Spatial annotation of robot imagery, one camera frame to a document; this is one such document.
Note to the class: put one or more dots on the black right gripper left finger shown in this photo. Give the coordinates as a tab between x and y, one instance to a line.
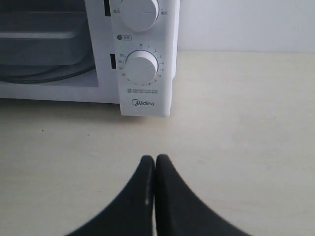
130	213

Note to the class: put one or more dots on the white Midea microwave oven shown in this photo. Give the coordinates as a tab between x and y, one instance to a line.
66	32

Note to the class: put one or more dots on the glass turntable plate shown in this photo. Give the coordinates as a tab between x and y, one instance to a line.
44	74

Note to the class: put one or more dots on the upper white power knob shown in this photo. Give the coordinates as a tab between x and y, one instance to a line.
139	15

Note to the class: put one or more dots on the lower white timer knob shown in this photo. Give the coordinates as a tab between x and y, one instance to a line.
141	67

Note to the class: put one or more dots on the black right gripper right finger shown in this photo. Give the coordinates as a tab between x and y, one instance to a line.
179	212

